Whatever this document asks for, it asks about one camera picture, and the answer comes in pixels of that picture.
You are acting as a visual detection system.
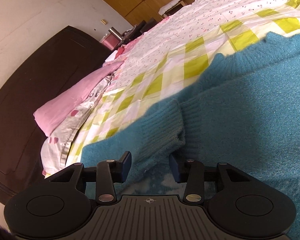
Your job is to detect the white floral bed sheet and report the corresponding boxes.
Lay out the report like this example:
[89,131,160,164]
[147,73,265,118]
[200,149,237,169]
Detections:
[102,0,300,90]

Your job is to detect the metal cup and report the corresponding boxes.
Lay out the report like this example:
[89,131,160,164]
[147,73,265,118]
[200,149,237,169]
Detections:
[109,27,122,40]

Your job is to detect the pink pillow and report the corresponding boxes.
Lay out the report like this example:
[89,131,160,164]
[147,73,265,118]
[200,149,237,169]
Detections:
[34,61,123,135]

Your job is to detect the dark nightstand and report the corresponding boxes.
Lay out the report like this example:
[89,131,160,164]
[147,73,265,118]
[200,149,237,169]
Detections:
[120,17,158,48]

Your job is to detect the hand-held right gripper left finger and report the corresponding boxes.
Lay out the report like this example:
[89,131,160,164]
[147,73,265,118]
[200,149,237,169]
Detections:
[50,151,132,205]

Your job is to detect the dark wooden headboard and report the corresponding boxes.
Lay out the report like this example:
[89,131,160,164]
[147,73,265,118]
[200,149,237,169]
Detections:
[0,25,115,205]

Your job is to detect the blue fuzzy sweater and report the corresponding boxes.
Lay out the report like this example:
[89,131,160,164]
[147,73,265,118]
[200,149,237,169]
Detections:
[80,31,300,240]

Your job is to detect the wooden stool with white cushion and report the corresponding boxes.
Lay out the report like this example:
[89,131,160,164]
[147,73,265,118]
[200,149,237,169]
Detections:
[158,0,189,18]

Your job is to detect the grey printed pillowcase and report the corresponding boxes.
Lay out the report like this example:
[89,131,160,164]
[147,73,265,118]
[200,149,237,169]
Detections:
[40,76,115,175]

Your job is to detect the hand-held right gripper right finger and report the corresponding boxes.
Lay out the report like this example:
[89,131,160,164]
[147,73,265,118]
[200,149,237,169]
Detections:
[169,154,253,204]

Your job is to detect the pink storage box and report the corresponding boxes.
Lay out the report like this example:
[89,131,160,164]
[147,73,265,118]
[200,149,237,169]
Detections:
[100,34,120,50]

